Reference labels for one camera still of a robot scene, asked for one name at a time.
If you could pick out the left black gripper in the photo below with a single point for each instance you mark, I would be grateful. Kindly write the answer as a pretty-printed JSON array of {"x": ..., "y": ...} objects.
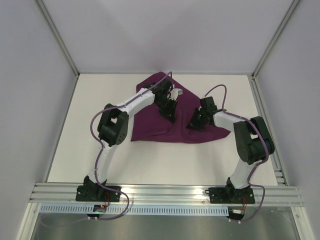
[{"x": 170, "y": 113}]

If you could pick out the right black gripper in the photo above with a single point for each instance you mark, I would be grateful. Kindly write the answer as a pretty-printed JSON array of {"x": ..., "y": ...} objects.
[{"x": 197, "y": 120}]

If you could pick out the purple surgical drape cloth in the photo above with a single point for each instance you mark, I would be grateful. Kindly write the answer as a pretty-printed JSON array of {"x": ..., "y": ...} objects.
[{"x": 149, "y": 125}]

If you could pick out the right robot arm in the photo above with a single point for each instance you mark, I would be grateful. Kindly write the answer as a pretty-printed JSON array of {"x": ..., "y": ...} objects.
[{"x": 252, "y": 139}]

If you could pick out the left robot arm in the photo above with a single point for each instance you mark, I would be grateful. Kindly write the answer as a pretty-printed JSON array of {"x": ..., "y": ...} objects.
[{"x": 110, "y": 128}]

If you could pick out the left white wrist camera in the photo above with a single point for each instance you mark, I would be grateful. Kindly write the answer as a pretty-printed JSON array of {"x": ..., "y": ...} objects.
[{"x": 175, "y": 93}]

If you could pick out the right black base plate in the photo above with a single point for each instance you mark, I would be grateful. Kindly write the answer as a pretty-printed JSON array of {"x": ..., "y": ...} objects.
[{"x": 223, "y": 195}]

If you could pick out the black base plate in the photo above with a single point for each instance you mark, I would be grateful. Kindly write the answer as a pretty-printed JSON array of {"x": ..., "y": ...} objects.
[
  {"x": 110, "y": 195},
  {"x": 223, "y": 195}
]

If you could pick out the white slotted cable duct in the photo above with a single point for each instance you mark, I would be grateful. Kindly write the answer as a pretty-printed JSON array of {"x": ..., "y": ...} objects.
[{"x": 169, "y": 210}]

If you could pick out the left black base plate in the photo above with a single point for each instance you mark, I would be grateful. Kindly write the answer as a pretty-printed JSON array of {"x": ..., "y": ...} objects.
[{"x": 110, "y": 195}]

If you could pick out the right aluminium frame post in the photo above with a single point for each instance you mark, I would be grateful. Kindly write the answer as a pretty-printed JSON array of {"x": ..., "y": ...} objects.
[{"x": 276, "y": 37}]

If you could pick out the aluminium frame post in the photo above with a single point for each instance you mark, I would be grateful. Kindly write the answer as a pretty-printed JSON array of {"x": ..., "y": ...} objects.
[
  {"x": 57, "y": 36},
  {"x": 276, "y": 37}
]

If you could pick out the aluminium mounting rail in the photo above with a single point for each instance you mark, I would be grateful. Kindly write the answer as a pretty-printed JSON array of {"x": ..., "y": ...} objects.
[{"x": 155, "y": 194}]

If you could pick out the left aluminium frame post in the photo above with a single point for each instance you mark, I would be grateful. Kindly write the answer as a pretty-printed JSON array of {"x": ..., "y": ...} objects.
[{"x": 57, "y": 36}]

